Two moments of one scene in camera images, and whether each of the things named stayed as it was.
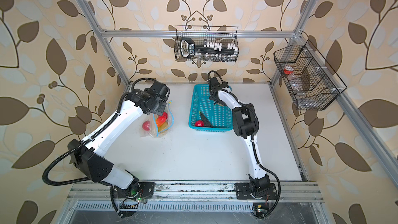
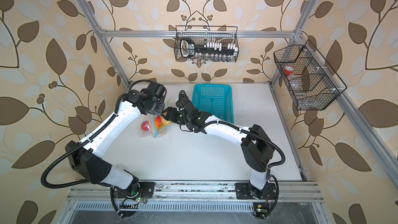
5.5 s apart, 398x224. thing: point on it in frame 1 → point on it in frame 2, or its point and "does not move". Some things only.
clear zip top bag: [155, 125] does not move
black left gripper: [163, 105] does not move
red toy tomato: [146, 125] does not move
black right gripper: [211, 97] → [171, 114]
